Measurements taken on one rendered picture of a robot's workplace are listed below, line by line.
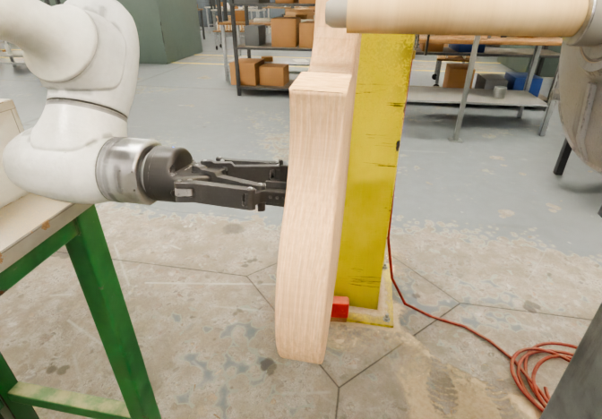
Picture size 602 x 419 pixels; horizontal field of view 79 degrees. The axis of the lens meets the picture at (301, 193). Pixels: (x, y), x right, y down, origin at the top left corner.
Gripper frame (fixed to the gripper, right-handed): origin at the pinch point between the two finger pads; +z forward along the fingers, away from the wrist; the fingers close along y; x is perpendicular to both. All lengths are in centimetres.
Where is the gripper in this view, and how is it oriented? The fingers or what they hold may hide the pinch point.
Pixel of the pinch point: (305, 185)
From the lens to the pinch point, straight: 46.5
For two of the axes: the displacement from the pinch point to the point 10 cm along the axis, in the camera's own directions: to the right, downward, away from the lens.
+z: 9.8, 0.9, -1.5
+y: -1.8, 3.2, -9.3
